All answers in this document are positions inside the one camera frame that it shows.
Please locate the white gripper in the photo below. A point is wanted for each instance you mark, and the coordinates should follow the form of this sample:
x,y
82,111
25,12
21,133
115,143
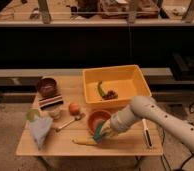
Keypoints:
x,y
106,131

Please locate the blue green sponge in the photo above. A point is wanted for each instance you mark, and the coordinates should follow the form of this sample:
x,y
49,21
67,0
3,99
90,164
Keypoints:
x,y
97,136

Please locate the red orange bowl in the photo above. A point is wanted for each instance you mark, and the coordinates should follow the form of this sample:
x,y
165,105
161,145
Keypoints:
x,y
96,117

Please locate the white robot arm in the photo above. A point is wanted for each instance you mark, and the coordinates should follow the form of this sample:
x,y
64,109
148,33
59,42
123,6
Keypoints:
x,y
143,107

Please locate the dark maroon bowl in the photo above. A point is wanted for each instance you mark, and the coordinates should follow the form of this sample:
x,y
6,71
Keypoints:
x,y
46,87

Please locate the yellow corn cob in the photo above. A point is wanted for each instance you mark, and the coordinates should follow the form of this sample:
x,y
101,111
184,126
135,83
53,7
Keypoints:
x,y
85,141

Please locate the metal spoon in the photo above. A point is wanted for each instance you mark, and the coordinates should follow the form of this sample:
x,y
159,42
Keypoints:
x,y
75,118

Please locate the green pepper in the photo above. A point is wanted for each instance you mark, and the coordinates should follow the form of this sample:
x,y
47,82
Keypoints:
x,y
100,90

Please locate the orange peach fruit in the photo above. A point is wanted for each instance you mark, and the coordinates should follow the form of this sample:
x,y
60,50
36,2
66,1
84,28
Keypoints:
x,y
74,109

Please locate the dark grape bunch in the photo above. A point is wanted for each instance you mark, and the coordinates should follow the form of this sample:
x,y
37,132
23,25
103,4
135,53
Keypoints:
x,y
110,95

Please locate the white dish brush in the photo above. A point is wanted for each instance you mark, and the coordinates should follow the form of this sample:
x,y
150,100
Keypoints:
x,y
147,134

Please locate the wooden folding table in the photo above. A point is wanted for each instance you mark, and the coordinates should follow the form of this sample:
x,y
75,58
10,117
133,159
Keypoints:
x,y
131,143

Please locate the yellow plastic tub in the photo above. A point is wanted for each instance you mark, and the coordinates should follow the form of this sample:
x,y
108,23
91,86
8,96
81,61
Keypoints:
x,y
126,80

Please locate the small white cup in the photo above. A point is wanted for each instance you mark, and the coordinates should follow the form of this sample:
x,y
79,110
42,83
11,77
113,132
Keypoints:
x,y
55,113

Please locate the light blue cloth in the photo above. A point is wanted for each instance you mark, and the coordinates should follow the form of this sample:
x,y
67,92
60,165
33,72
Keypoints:
x,y
39,129

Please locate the green lime slice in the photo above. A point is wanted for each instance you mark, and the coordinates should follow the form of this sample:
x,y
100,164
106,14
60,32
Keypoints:
x,y
32,114

